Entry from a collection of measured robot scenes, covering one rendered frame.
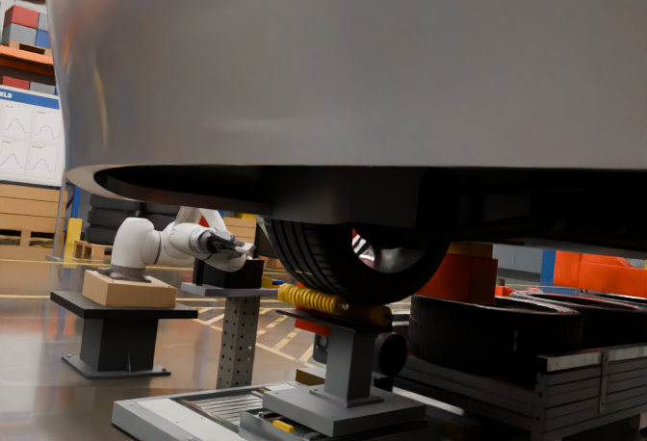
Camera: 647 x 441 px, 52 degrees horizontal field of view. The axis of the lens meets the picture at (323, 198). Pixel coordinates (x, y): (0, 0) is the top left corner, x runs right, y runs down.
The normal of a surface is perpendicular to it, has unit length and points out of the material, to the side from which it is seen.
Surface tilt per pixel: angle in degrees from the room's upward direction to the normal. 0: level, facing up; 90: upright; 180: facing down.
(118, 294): 90
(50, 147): 90
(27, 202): 90
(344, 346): 90
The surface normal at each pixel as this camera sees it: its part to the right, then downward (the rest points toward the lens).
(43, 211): 0.62, 0.04
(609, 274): -0.72, -0.11
